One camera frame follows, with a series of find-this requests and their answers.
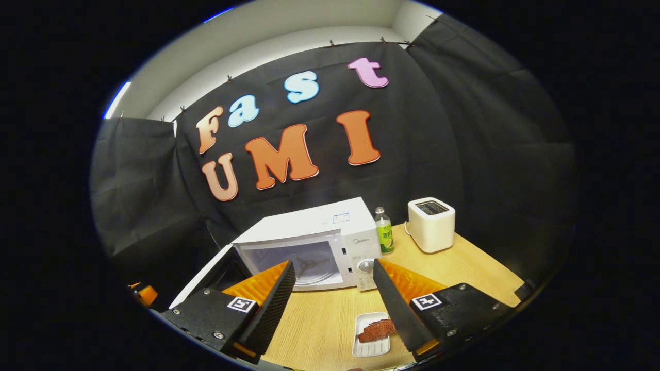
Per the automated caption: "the green label drink bottle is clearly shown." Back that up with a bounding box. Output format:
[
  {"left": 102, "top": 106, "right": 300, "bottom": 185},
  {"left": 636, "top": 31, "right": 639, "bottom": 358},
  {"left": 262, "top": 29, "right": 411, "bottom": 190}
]
[{"left": 374, "top": 207, "right": 395, "bottom": 255}]

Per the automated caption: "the brown meat piece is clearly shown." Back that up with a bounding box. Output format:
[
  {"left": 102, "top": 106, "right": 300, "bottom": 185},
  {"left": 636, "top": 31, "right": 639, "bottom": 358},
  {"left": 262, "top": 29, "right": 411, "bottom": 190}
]
[{"left": 357, "top": 318, "right": 398, "bottom": 344}]

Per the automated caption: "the black backdrop cloth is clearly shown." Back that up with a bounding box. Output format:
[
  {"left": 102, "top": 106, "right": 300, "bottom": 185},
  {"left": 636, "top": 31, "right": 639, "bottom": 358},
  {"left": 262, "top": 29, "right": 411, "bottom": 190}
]
[{"left": 89, "top": 13, "right": 577, "bottom": 310}]

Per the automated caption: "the white plastic tray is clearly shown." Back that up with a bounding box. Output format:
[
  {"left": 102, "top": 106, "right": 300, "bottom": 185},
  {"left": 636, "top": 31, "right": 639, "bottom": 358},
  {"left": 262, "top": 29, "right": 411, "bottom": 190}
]
[{"left": 352, "top": 312, "right": 392, "bottom": 358}]

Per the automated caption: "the white microwave oven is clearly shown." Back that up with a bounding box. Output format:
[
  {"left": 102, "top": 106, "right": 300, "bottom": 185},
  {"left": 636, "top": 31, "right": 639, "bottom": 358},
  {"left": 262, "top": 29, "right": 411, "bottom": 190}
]
[{"left": 169, "top": 197, "right": 383, "bottom": 310}]

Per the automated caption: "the white toaster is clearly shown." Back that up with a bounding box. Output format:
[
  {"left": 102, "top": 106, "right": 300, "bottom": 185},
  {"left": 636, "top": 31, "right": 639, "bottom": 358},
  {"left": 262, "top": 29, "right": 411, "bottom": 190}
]
[{"left": 407, "top": 197, "right": 456, "bottom": 254}]

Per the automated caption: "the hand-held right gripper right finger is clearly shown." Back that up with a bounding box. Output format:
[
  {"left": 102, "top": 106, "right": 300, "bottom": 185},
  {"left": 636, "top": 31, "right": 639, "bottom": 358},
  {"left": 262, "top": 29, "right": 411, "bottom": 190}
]
[{"left": 372, "top": 259, "right": 515, "bottom": 364}]

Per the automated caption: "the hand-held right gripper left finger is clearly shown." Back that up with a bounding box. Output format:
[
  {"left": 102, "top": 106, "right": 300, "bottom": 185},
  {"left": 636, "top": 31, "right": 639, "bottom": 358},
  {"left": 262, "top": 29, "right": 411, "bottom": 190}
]
[{"left": 161, "top": 260, "right": 297, "bottom": 365}]

